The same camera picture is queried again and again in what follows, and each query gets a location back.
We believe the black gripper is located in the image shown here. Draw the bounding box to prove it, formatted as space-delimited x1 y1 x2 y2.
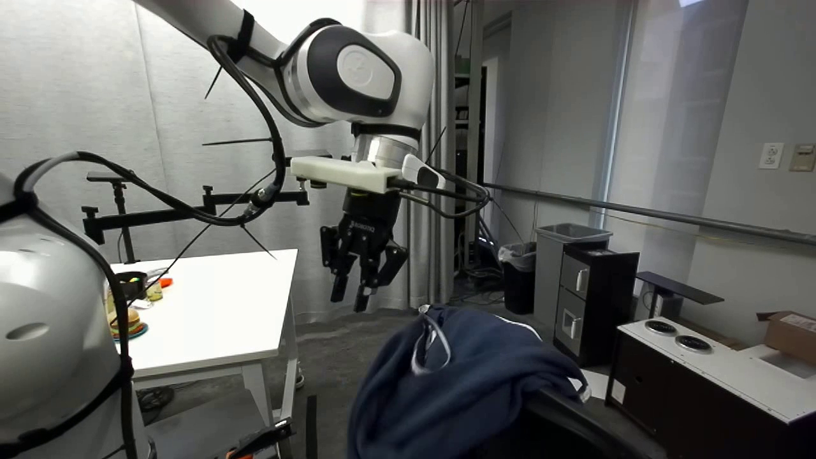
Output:
317 189 411 314

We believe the blue jersey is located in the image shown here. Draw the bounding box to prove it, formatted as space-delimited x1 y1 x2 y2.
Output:
343 304 590 459

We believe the black mesh guest chair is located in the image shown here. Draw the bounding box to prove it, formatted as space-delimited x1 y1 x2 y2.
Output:
473 382 671 459

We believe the white table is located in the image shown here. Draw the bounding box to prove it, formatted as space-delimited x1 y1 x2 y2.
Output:
99 248 303 459

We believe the black bin with bag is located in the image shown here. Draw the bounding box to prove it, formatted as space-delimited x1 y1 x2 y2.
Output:
493 239 541 318

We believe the metal shelving rack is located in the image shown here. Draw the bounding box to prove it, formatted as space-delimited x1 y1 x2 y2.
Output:
446 0 488 276

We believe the black filing cabinet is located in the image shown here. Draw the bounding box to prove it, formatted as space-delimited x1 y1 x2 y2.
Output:
552 239 643 369

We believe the plate with toy food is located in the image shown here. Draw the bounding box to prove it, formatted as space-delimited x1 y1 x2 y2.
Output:
102 302 150 342

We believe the black tripod stand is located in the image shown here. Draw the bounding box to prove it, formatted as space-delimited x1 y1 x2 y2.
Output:
83 170 139 265

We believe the black slanted shelf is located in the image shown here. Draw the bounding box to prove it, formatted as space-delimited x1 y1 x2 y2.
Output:
635 268 725 323

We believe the grey curtain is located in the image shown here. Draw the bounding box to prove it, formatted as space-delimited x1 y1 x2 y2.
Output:
0 0 458 323

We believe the white counter top cabinet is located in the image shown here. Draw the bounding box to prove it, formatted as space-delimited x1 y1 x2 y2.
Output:
608 314 816 459

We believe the cardboard box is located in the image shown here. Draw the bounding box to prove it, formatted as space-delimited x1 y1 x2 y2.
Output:
754 309 816 367

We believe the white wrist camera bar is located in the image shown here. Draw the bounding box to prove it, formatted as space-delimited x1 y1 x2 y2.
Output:
288 152 442 196

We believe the thin black camera cable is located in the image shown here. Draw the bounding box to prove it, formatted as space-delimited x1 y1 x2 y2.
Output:
391 124 497 224

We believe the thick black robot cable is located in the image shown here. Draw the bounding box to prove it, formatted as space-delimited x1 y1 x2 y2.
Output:
0 8 340 459

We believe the black wall rail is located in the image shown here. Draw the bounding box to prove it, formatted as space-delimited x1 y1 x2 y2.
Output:
473 178 816 251

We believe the beige wall plate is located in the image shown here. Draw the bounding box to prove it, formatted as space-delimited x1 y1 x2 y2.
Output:
788 140 816 177

